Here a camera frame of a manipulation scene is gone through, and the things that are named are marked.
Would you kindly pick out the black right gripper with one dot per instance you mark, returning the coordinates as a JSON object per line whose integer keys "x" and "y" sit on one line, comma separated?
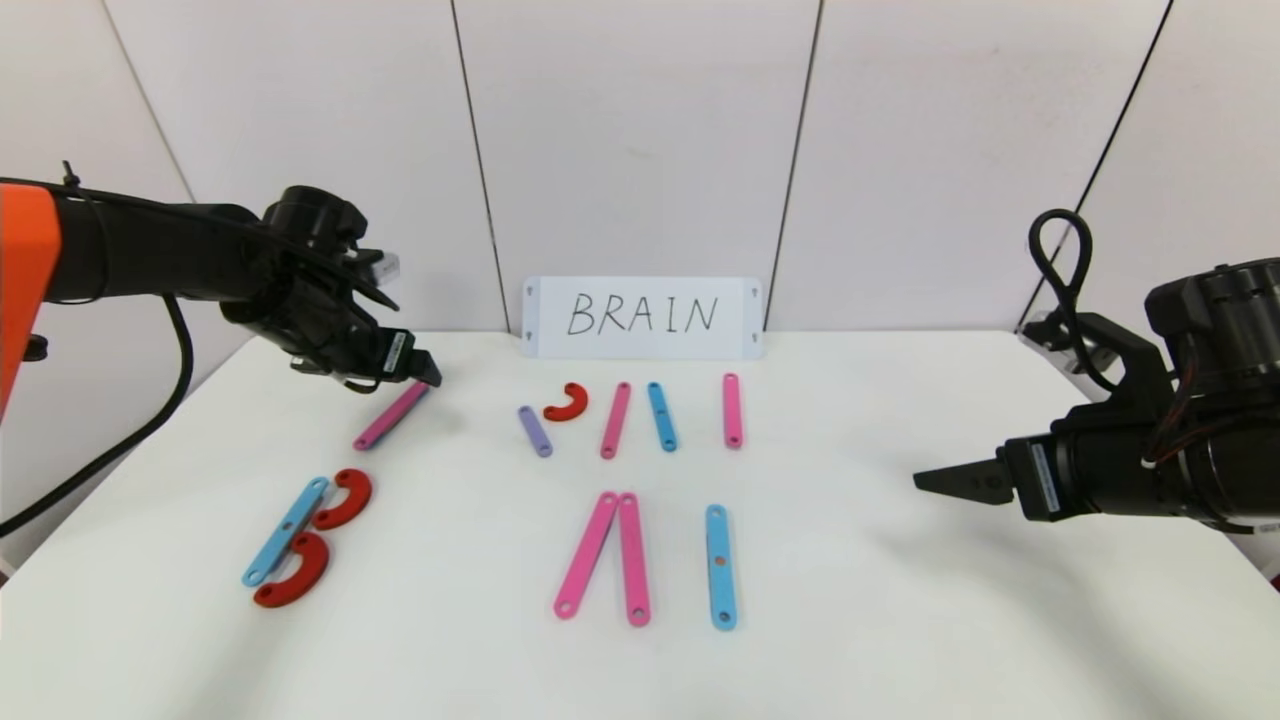
{"x": 1036, "y": 478}

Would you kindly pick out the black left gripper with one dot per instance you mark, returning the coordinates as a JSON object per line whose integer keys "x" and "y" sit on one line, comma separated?
{"x": 396, "y": 354}

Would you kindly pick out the pink two-hole bar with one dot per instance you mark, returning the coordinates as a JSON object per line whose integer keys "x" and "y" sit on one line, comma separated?
{"x": 587, "y": 555}
{"x": 616, "y": 420}
{"x": 732, "y": 410}
{"x": 385, "y": 425}
{"x": 633, "y": 560}

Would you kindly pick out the light blue three-hole bar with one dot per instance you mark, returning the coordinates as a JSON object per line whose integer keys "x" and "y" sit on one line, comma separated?
{"x": 721, "y": 590}
{"x": 285, "y": 532}
{"x": 662, "y": 418}

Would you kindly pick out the black and orange left arm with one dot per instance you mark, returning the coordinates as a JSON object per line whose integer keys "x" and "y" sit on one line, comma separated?
{"x": 150, "y": 260}

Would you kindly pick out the white sign reading BRAIN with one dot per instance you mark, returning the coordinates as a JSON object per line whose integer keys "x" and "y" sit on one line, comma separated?
{"x": 720, "y": 340}

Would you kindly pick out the purple short bar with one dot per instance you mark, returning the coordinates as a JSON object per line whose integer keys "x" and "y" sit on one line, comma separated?
{"x": 535, "y": 432}

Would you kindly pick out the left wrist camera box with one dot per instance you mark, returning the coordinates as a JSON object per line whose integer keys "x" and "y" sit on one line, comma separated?
{"x": 375, "y": 268}

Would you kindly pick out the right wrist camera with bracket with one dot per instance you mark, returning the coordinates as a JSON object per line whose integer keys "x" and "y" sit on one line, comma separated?
{"x": 1135, "y": 365}

